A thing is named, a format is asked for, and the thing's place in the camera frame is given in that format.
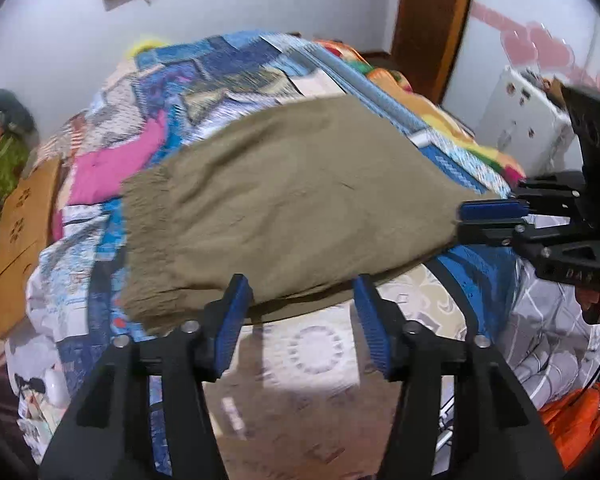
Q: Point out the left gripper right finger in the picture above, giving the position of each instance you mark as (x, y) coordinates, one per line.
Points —
(497, 431)

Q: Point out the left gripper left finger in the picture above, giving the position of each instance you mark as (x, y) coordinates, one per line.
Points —
(105, 433)

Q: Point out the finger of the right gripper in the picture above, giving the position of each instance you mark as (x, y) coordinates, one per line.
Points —
(489, 232)
(484, 210)

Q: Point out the olive green pants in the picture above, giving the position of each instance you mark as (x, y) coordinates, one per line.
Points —
(300, 199)

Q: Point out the person right hand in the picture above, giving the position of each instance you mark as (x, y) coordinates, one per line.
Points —
(589, 301)

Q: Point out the orange jacket right sleeve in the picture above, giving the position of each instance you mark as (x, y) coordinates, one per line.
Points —
(573, 422)

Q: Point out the white appliance box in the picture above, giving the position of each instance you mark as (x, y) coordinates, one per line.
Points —
(521, 122)

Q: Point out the orange multicolour fleece blanket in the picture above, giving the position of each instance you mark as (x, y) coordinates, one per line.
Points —
(397, 86)

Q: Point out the blue patchwork bedspread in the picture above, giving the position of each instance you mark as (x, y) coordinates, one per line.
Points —
(301, 398)

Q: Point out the brown wooden door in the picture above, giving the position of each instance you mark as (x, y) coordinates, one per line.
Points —
(426, 40)

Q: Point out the wooden carved board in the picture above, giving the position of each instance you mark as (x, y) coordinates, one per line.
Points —
(24, 233)

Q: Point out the pink folded garment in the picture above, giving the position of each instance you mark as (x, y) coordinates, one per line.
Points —
(96, 177)

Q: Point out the green patterned bag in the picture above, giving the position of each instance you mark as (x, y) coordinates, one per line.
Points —
(0, 169)

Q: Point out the yellow fluffy object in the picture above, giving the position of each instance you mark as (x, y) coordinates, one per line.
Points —
(143, 45)

